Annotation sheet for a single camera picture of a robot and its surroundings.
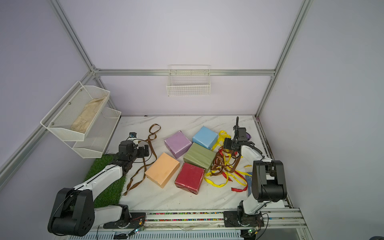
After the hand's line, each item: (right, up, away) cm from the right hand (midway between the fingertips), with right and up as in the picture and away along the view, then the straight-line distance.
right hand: (230, 145), depth 96 cm
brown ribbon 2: (-9, -12, -4) cm, 15 cm away
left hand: (-57, -1, -5) cm, 57 cm away
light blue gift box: (-16, +5, +3) cm, 17 cm away
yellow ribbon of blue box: (-5, +1, +7) cm, 9 cm away
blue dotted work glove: (+9, -20, -9) cm, 23 cm away
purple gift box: (-34, +1, +1) cm, 34 cm away
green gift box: (-19, -7, -5) cm, 21 cm away
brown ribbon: (-56, -18, -7) cm, 60 cm away
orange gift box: (-43, -14, -7) cm, 46 cm away
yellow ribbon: (-4, -18, -8) cm, 20 cm away
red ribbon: (-6, -5, +2) cm, 8 cm away
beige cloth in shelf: (-81, +14, -20) cm, 85 cm away
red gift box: (-26, -17, -14) cm, 34 cm away
